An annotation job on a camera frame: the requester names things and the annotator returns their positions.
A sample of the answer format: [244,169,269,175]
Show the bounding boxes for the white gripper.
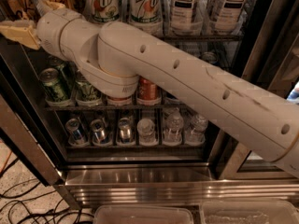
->
[0,0,87,63]

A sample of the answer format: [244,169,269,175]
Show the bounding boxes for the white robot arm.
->
[0,7,299,176]

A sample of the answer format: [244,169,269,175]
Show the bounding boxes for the green can back left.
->
[48,56,74,89]

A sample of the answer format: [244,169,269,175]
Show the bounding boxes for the green can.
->
[39,68,70,102]
[48,56,74,89]
[75,71,101,102]

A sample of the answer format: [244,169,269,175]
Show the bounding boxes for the white 7UP can left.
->
[83,0,121,23]

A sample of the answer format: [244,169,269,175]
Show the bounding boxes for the white 7up can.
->
[83,0,121,23]
[129,0,161,28]

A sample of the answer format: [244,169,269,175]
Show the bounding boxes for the green can front left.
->
[39,68,70,102]

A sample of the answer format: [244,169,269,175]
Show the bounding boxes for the green can front right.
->
[75,71,101,102]

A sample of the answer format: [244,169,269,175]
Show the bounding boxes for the white 7UP can right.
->
[129,0,161,28]

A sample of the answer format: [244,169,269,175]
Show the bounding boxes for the orange soda can front left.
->
[107,96,131,102]

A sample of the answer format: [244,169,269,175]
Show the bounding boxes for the orange soda can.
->
[107,96,131,102]
[137,77,158,101]

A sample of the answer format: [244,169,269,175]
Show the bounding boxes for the blue energy can left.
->
[65,119,88,145]

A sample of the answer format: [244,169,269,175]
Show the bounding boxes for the blue energy can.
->
[90,119,109,145]
[65,119,88,145]

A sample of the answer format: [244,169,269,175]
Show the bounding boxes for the blue energy can middle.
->
[90,119,109,145]

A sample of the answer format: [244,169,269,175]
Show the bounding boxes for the orange soda can front right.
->
[137,77,158,101]

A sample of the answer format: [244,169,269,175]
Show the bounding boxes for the silver energy can right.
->
[118,118,133,143]

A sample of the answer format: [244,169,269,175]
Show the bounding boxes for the blue Pepsi can front left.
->
[165,92,177,101]

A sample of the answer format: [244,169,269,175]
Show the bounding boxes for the blue pepsi can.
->
[201,51,219,66]
[165,92,177,101]

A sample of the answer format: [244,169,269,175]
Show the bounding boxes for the stainless steel fridge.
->
[0,0,299,209]

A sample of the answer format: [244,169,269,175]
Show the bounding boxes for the blue Pepsi can back right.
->
[201,51,219,66]

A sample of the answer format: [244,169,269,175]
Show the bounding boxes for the Teas Tea bottle left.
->
[170,0,199,30]

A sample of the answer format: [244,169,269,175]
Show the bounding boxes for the teas tea bottle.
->
[207,0,246,33]
[170,0,199,30]

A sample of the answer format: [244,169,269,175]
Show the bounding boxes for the clear water bottle left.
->
[137,119,155,144]

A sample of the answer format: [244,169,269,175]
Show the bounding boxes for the clear water bottle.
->
[185,114,208,146]
[137,119,155,144]
[164,111,184,146]

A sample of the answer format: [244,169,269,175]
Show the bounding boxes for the clear water bottle middle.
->
[164,111,184,146]

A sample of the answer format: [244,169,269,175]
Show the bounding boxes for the Teas Tea bottle right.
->
[207,0,246,33]

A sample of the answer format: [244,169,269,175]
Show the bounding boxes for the clear water bottle right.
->
[185,114,208,146]

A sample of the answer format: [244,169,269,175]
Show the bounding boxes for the clear plastic bin left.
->
[93,205,194,224]

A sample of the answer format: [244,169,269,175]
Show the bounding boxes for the clear plastic bin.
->
[200,201,299,224]
[93,205,194,224]

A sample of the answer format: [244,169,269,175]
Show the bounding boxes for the clear plastic bin right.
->
[200,201,299,224]

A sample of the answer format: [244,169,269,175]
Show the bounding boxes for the bottom wire shelf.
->
[65,144,205,150]

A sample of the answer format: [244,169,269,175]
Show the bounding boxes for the orange floor cable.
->
[0,151,13,173]

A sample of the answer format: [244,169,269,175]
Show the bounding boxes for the middle wire shelf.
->
[44,104,188,111]

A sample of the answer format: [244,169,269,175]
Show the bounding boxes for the black floor cables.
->
[0,157,94,224]

